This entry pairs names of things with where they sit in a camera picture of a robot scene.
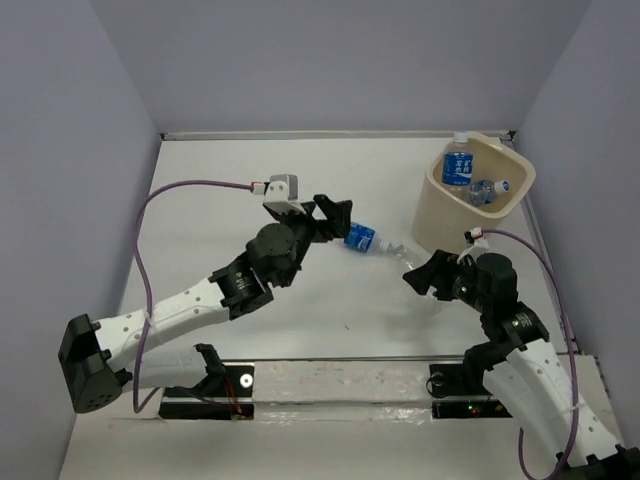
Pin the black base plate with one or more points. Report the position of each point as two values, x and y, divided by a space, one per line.
225 398
456 397

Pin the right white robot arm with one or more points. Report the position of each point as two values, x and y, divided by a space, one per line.
520 367

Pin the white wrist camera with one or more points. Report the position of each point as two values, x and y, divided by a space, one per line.
476 241
281 194

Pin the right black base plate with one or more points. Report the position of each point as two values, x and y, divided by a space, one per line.
456 397

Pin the blue label bottle front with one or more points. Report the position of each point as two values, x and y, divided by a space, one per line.
501 187

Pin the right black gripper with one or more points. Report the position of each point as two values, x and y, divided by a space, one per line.
435 270

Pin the blue label bottle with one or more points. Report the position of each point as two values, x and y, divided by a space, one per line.
366 240
501 187
457 162
478 193

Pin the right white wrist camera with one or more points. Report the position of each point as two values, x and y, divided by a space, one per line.
476 241

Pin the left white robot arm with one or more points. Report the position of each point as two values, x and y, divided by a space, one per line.
98 357

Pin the aluminium table rail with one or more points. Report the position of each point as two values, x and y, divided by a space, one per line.
302 135

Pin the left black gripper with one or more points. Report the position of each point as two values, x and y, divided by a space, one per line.
337 215

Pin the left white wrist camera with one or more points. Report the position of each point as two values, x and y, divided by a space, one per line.
281 194

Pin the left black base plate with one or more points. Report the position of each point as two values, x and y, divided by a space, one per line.
225 398

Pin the clear unlabelled bottle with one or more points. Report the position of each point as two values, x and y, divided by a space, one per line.
406 260

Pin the beige plastic bin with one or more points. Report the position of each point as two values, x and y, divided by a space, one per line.
441 218

